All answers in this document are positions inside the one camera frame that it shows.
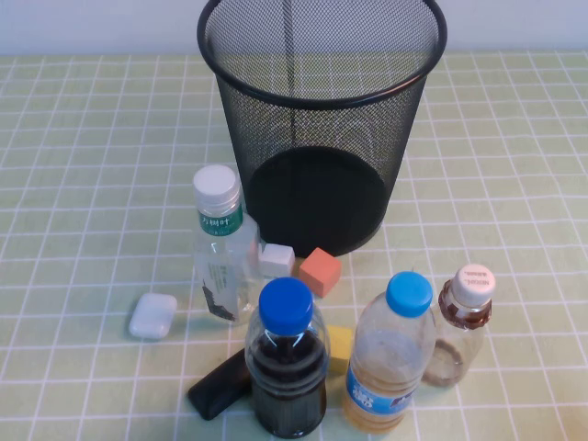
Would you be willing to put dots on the black mesh wastebasket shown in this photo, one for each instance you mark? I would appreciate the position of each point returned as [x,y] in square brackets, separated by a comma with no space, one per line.
[321,138]

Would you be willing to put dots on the white cube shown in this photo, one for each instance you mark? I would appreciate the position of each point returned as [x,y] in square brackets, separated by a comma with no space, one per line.
[279,261]

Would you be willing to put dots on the white earbuds case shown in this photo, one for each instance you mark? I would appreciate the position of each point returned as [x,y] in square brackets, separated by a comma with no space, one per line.
[152,317]

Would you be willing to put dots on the black rectangular case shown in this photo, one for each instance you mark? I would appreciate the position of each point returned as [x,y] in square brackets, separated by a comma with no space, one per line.
[218,386]

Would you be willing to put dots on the orange cube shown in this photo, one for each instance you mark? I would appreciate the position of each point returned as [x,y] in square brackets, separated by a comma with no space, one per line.
[320,272]

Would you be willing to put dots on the yellow cube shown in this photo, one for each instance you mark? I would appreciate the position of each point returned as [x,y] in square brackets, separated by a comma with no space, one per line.
[341,347]

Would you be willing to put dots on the green checked tablecloth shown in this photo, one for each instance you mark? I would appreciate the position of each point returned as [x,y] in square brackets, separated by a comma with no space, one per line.
[92,138]

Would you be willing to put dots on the yellow liquid bottle blue cap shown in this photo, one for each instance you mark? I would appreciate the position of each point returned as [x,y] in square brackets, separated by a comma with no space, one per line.
[386,367]

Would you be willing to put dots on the small bottle brown residue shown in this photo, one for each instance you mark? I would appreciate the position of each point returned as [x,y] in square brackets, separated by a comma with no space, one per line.
[459,340]

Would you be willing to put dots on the clear bottle green label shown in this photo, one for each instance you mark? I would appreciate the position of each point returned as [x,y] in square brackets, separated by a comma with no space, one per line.
[220,262]

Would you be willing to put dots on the dark liquid bottle blue cap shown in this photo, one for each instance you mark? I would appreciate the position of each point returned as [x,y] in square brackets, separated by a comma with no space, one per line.
[287,367]

